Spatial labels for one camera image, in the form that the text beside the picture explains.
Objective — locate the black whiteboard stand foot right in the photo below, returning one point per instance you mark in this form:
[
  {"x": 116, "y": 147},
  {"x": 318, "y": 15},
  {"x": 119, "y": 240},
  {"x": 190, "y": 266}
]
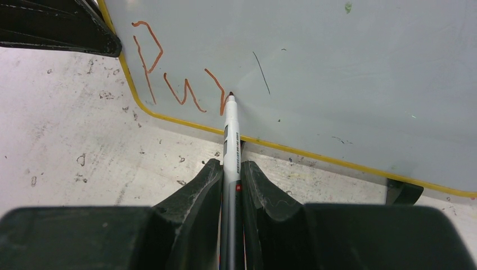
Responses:
[{"x": 402, "y": 193}]

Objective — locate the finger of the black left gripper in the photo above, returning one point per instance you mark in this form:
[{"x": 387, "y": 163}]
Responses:
[{"x": 68, "y": 25}]

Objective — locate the black whiteboard stand foot left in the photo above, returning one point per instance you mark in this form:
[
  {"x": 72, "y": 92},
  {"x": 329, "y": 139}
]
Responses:
[{"x": 242, "y": 145}]

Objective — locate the red capped whiteboard marker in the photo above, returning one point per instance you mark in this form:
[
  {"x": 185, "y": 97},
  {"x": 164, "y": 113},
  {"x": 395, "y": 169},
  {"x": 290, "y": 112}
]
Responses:
[{"x": 231, "y": 227}]

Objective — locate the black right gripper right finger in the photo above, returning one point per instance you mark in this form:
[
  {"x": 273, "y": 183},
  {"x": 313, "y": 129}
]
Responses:
[{"x": 282, "y": 233}]

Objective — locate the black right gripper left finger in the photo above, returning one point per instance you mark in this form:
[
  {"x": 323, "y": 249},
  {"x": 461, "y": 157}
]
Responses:
[{"x": 180, "y": 232}]

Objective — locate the black whiteboard stand foot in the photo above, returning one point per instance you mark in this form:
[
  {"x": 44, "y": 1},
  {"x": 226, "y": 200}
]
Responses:
[
  {"x": 242, "y": 145},
  {"x": 402, "y": 193}
]

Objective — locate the yellow framed whiteboard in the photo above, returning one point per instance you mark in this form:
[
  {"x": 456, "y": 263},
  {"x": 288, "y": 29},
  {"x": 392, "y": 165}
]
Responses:
[{"x": 385, "y": 87}]

